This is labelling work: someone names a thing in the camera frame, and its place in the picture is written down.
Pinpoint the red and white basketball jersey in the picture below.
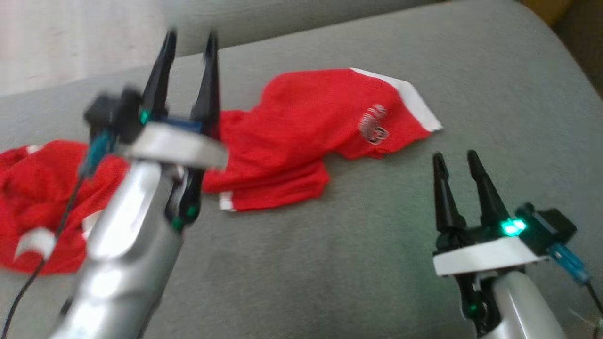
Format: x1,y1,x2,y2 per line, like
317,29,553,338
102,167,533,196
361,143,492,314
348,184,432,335
0,68,443,276

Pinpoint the long grey sofa seat cushion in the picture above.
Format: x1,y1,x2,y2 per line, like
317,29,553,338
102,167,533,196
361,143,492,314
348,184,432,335
160,0,448,58

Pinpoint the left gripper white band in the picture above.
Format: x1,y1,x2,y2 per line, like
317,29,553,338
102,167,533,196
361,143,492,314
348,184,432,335
118,31,229,231

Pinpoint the large grey sofa seat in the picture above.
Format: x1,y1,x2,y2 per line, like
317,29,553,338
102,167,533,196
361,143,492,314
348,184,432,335
0,0,603,339

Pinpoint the wide yellow sofa back cushion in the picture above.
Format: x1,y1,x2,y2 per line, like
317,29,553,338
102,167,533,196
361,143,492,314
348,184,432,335
522,0,574,25

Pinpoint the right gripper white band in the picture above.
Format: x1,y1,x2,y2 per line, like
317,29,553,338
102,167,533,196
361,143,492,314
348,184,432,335
432,150,549,336

